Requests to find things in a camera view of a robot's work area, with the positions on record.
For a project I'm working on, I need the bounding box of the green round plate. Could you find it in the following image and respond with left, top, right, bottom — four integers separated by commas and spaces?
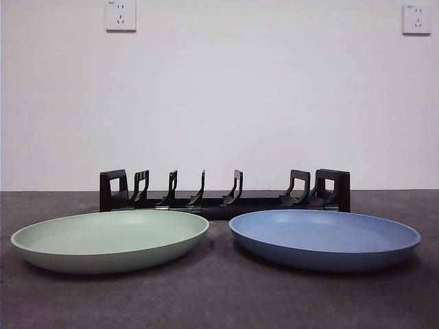
10, 210, 210, 274

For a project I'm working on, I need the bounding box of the black plate rack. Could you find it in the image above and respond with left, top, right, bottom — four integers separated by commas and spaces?
99, 169, 351, 221

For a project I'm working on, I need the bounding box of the blue round plate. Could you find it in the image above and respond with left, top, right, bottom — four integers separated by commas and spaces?
228, 209, 421, 272

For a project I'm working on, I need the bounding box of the white wall socket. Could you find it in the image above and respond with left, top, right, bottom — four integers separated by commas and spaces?
105, 0, 137, 34
402, 3, 432, 36

